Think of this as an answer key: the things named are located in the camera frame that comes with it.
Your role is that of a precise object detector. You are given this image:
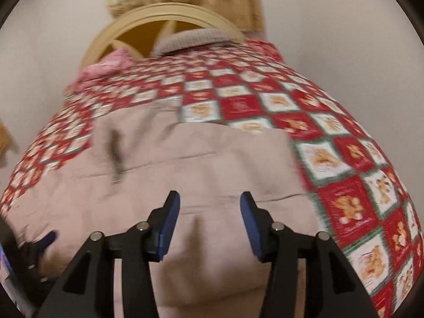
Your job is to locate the cream wooden headboard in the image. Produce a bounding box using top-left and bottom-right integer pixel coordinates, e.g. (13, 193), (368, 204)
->
(80, 2), (245, 69)

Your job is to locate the wooden furniture at left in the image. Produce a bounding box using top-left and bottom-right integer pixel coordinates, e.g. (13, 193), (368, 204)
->
(0, 122), (14, 167)

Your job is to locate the pink folded blanket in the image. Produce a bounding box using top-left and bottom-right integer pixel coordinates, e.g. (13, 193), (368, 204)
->
(76, 49), (136, 83)

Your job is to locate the pink puffer jacket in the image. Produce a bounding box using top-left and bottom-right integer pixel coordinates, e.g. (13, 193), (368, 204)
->
(6, 104), (320, 317)

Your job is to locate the red teddy bear bedspread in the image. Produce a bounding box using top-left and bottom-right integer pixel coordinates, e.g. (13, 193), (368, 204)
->
(1, 42), (423, 317)

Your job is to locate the striped grey pillow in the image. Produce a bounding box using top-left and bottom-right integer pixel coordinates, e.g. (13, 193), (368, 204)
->
(150, 29), (238, 58)

